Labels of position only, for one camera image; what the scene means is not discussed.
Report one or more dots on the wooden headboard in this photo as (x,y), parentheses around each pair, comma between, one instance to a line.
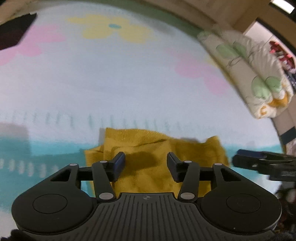
(206,13)

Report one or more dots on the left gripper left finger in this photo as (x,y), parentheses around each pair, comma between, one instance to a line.
(105,173)

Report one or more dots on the yellow knit sweater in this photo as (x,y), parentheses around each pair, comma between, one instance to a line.
(146,152)

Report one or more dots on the floral bed sheet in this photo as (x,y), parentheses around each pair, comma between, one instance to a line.
(84,66)

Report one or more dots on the pile of clothes on shelf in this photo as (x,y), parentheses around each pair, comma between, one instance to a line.
(286,59)

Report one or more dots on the dark maroon folded garment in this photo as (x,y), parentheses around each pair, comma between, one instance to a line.
(12,31)

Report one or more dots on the floral folded duvet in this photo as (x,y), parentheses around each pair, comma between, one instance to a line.
(256,73)

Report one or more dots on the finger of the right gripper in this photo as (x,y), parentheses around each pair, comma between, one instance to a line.
(251,154)
(255,163)

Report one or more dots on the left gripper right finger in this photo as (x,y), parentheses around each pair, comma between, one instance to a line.
(185,172)

